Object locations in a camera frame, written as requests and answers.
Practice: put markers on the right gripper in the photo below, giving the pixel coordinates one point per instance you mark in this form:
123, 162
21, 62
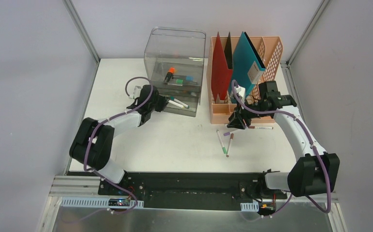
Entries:
236, 120

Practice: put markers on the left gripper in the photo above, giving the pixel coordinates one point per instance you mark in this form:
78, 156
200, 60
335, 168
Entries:
158, 103

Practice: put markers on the black highlighter green cap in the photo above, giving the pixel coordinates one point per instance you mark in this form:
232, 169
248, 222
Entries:
175, 82

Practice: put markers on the black highlighter orange cap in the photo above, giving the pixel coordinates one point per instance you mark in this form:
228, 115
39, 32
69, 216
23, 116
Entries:
169, 74

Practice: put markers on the black highlighter blue cap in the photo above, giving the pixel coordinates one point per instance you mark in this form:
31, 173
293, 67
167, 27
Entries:
184, 77

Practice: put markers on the clear grey drawer organizer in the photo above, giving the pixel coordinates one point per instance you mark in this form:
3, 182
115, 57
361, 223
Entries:
174, 62

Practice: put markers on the red folder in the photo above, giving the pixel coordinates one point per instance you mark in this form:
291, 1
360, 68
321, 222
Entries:
222, 68

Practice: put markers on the teal blue folder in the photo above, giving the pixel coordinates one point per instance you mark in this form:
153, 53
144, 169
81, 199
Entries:
247, 64

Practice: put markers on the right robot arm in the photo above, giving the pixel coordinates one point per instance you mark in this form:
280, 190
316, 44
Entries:
315, 171

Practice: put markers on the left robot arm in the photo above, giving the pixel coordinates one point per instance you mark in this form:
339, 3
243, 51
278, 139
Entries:
93, 141

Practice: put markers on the peach plastic file rack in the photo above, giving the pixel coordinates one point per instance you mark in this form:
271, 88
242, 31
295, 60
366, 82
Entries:
269, 48

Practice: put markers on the white pen red cap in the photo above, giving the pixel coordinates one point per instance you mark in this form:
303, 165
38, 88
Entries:
261, 127

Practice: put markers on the white marker green tip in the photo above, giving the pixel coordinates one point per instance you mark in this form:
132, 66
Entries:
221, 142

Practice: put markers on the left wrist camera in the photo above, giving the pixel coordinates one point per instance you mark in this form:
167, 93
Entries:
136, 92

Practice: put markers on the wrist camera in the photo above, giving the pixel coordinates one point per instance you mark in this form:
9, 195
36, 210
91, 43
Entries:
240, 93
136, 92

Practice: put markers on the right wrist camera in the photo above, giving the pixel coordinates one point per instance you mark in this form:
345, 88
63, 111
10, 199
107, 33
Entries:
240, 93

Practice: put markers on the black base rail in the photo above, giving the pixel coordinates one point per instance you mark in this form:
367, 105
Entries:
196, 191

